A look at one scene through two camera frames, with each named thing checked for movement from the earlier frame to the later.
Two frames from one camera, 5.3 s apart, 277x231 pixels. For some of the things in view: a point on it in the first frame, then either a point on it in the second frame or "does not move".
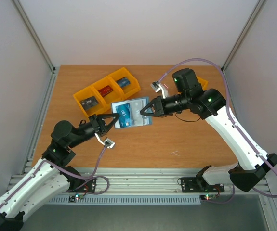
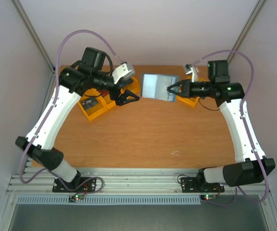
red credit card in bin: [105, 90] does not move
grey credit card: [88, 103] does not move
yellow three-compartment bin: [97, 98] does not move
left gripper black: [95, 119] -> [120, 100]
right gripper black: [159, 106] -> [185, 88]
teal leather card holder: [130, 115] -> [154, 86]
